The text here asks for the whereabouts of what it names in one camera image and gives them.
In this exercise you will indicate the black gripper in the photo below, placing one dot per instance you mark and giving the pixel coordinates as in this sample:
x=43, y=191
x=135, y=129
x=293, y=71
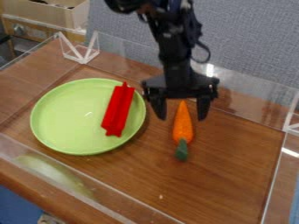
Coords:
x=179, y=87

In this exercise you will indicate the orange toy carrot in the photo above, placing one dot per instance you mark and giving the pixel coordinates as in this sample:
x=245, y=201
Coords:
x=182, y=131

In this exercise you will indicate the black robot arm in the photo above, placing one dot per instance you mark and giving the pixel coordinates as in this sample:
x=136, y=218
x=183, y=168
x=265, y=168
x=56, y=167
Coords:
x=176, y=32

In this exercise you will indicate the red plastic block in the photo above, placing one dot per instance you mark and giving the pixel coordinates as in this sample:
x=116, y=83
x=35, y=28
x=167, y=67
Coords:
x=115, y=117

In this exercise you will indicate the green plate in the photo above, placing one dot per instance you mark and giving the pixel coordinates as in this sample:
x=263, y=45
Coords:
x=67, y=116

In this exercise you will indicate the cardboard box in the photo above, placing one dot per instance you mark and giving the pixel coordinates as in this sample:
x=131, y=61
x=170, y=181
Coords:
x=66, y=13

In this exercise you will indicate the wooden cabinet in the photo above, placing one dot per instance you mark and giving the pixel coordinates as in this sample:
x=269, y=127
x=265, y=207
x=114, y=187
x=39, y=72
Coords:
x=38, y=31

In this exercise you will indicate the clear acrylic enclosure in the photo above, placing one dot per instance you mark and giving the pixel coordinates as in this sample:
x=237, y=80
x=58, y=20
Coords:
x=237, y=180

